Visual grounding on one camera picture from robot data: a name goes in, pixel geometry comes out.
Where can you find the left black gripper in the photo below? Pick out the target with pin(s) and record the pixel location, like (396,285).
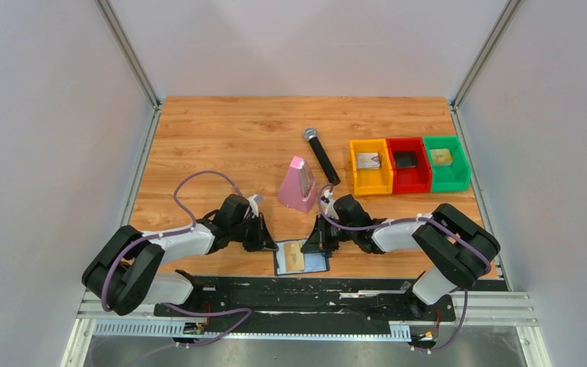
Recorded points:
(263,240)

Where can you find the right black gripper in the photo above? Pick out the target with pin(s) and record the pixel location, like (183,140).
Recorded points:
(319,241)

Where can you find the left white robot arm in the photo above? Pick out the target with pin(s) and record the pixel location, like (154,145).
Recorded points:
(125,274)

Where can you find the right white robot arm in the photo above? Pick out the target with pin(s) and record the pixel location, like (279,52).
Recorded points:
(460,250)

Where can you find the white cards in yellow bin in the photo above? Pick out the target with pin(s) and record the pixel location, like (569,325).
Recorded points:
(367,161)

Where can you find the black cards in red bin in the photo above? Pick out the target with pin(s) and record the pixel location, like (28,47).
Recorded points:
(404,159)

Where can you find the gold cards in green bin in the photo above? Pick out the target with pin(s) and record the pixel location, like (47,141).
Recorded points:
(441,157)

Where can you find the pink metronome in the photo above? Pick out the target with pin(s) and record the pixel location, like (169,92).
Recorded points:
(298,189)

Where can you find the yellow plastic bin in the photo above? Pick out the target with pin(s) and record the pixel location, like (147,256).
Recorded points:
(371,182)

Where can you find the black microphone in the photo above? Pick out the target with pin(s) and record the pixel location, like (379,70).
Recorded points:
(310,134)

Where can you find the red plastic bin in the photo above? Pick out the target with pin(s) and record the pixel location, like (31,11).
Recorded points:
(411,180)

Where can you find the green plastic bin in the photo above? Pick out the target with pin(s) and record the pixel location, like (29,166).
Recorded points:
(452,177)

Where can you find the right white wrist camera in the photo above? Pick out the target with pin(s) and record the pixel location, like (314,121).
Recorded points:
(327,204)

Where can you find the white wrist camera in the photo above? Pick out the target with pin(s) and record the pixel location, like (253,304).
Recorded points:
(327,204)
(254,201)

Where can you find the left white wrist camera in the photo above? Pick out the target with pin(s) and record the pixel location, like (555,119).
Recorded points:
(254,201)

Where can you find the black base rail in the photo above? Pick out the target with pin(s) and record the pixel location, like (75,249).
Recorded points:
(348,306)

